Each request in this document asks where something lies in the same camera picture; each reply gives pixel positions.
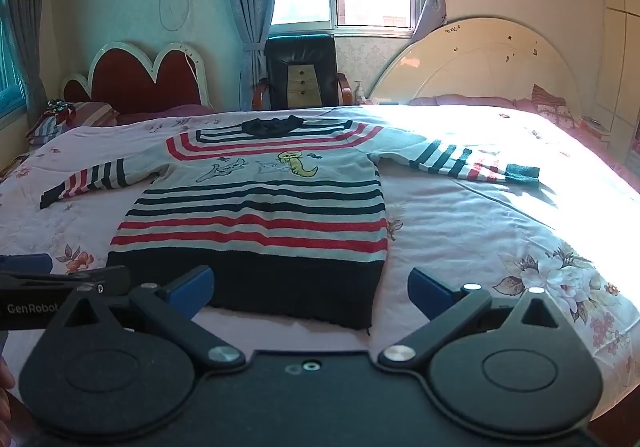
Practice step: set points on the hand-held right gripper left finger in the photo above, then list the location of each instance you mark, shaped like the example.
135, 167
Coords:
192, 287

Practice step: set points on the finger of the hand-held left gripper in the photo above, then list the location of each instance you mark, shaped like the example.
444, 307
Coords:
60, 276
25, 263

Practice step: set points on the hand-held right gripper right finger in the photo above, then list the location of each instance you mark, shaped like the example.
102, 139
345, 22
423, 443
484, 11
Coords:
430, 294

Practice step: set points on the striped knit sweater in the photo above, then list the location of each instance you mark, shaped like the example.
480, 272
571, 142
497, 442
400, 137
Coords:
250, 217

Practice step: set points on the person's left hand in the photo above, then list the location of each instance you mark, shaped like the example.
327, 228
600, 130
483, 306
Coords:
5, 374

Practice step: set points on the floral bed blanket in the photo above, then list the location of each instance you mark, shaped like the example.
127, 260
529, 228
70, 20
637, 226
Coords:
475, 227

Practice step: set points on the striped pillow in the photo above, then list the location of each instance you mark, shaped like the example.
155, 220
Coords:
75, 119

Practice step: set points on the pink pillow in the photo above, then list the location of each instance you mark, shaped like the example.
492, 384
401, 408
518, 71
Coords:
460, 101

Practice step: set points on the bedside table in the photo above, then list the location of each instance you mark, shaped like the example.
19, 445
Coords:
382, 102

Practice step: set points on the red heart-shaped headboard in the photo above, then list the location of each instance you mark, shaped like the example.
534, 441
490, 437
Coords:
130, 77

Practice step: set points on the pump lotion bottle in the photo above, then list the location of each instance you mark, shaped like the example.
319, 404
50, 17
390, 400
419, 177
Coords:
359, 94

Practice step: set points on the patterned red pillow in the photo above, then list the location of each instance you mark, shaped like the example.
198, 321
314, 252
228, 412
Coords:
547, 104

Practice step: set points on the cream round headboard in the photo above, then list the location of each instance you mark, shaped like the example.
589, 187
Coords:
475, 67

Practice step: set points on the teal curtain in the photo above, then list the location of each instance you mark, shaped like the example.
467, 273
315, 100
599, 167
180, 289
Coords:
22, 17

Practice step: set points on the black leather armchair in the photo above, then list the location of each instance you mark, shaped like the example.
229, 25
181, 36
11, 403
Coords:
300, 52

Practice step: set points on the cream wardrobe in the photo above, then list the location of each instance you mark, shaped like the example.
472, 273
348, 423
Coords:
620, 52

